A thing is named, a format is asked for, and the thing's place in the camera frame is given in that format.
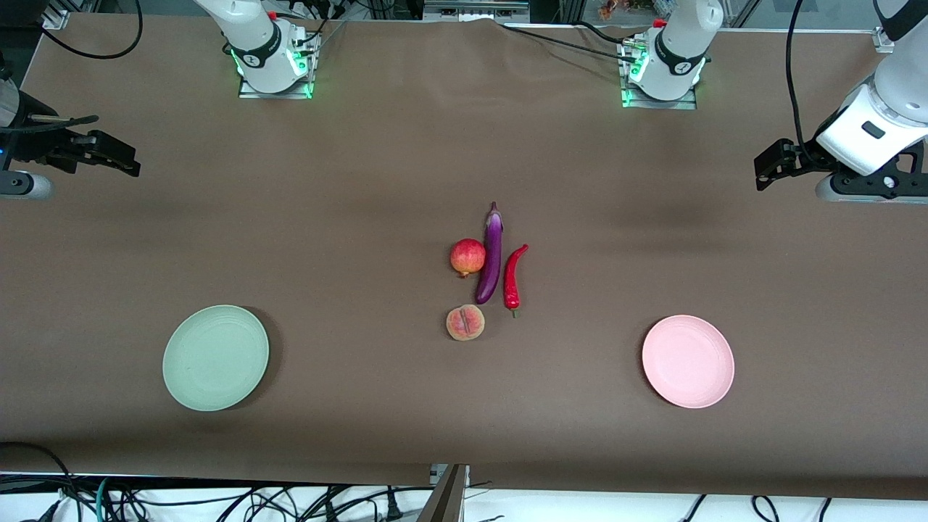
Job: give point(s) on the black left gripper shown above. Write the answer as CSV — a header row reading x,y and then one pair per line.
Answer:
x,y
803,160

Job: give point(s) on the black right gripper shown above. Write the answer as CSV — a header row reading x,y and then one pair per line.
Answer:
x,y
35,143

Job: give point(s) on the red chili pepper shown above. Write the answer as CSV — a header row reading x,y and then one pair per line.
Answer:
x,y
512,279

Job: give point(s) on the purple eggplant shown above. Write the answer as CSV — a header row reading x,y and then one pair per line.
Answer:
x,y
492,254

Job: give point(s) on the red pomegranate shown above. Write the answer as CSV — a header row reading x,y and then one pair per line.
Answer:
x,y
467,257

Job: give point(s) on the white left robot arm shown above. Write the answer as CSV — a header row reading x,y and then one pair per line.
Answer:
x,y
678,43

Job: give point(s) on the pink round plate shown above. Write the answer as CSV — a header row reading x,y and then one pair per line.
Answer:
x,y
688,361

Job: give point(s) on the green round plate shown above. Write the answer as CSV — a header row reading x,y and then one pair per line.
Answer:
x,y
215,358

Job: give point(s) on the brown table cover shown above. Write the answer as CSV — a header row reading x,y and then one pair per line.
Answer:
x,y
362,181

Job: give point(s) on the orange pink peach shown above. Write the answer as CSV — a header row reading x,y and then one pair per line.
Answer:
x,y
465,322

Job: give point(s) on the dark metal beam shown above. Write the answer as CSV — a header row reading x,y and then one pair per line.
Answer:
x,y
446,500

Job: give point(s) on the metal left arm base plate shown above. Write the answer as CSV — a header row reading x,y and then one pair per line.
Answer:
x,y
660,104

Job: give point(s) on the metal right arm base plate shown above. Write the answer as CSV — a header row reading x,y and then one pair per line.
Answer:
x,y
250,92

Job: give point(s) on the aluminium frame rail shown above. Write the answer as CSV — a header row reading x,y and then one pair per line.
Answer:
x,y
475,9

